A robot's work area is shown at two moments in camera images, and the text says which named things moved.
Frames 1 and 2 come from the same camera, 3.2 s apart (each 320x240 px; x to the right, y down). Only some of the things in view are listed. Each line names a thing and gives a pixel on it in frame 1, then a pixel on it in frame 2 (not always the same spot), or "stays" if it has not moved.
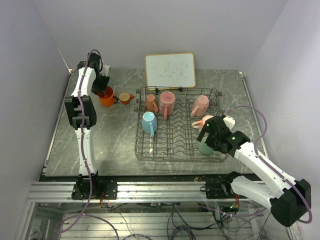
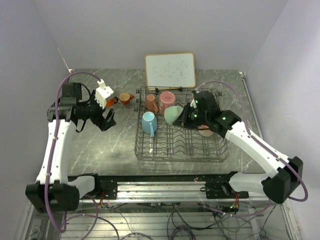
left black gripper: (102, 88) -> (101, 122)
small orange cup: (125, 97) stays
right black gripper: (208, 141) -> (180, 121)
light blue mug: (149, 123) stays
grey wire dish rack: (169, 121) stays
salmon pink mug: (150, 104) stays
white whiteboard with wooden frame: (170, 71) stays
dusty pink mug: (167, 102) stays
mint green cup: (203, 148) -> (172, 113)
